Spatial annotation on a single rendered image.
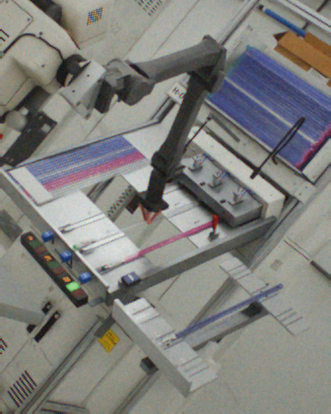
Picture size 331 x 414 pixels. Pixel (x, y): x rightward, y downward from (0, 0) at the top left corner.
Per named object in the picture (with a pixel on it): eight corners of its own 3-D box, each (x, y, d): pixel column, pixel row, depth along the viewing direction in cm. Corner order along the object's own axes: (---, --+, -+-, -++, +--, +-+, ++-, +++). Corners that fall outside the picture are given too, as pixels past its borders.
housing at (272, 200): (260, 234, 291) (269, 203, 282) (175, 160, 319) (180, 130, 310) (277, 227, 295) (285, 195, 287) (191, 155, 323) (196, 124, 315)
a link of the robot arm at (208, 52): (214, 26, 234) (239, 45, 231) (197, 63, 243) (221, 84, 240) (104, 61, 204) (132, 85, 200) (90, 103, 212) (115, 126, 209)
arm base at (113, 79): (78, 57, 196) (112, 86, 192) (101, 51, 202) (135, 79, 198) (69, 87, 201) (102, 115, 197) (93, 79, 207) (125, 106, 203)
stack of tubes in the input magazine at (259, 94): (297, 169, 284) (348, 107, 282) (203, 97, 313) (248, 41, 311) (308, 180, 294) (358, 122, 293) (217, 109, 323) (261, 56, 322)
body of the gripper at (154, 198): (150, 192, 278) (155, 174, 274) (168, 209, 272) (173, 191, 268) (135, 197, 274) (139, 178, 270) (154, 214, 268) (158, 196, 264)
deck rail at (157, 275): (107, 307, 253) (109, 293, 249) (103, 303, 254) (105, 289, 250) (273, 231, 291) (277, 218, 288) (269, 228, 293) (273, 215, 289)
